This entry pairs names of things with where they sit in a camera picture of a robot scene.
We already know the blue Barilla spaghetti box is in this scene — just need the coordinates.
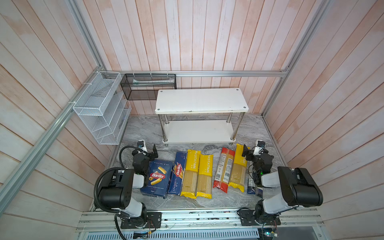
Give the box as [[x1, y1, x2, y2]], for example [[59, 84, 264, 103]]
[[168, 151, 188, 196]]

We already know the white wire mesh organizer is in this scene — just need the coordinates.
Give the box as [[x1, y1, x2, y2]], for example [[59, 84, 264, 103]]
[[73, 72, 132, 145]]

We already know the black mesh wall basket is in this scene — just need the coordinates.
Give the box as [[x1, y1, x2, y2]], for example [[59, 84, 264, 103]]
[[120, 73, 177, 101]]

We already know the blue Barilla rigatoni box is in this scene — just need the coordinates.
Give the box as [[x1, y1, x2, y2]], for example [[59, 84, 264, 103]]
[[140, 160, 173, 199]]

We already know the red spaghetti bag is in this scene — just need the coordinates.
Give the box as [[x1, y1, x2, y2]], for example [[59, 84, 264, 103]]
[[213, 148, 235, 193]]

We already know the yellow Pastatime spaghetti bag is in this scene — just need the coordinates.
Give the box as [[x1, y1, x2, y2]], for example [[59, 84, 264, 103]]
[[197, 155, 214, 199], [229, 144, 247, 193], [181, 150, 201, 199]]

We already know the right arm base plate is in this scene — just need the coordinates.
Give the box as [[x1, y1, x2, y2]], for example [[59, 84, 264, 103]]
[[237, 208, 281, 226]]

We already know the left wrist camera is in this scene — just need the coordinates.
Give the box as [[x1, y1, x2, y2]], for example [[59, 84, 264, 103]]
[[137, 140, 147, 152]]

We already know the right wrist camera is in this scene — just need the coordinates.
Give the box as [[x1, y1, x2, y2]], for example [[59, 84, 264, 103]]
[[254, 140, 266, 156]]

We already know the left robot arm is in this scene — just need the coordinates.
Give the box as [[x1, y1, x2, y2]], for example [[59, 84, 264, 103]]
[[94, 141, 158, 228]]

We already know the aluminium mounting rail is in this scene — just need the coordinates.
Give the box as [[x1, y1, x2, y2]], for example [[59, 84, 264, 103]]
[[76, 208, 325, 233]]

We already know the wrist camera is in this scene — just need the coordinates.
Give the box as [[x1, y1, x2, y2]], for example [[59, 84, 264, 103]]
[[254, 140, 266, 156], [137, 140, 147, 152]]

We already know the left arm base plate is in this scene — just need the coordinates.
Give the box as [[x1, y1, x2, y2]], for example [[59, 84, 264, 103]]
[[121, 212, 162, 230]]

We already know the dark blue spaghetti bag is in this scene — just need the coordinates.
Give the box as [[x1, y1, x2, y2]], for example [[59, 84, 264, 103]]
[[247, 177, 263, 198]]

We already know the white two-tier shelf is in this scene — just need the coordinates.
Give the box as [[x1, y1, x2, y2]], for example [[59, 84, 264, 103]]
[[155, 88, 249, 144]]

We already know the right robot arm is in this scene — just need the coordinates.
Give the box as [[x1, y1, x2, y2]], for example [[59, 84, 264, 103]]
[[242, 141, 324, 225]]

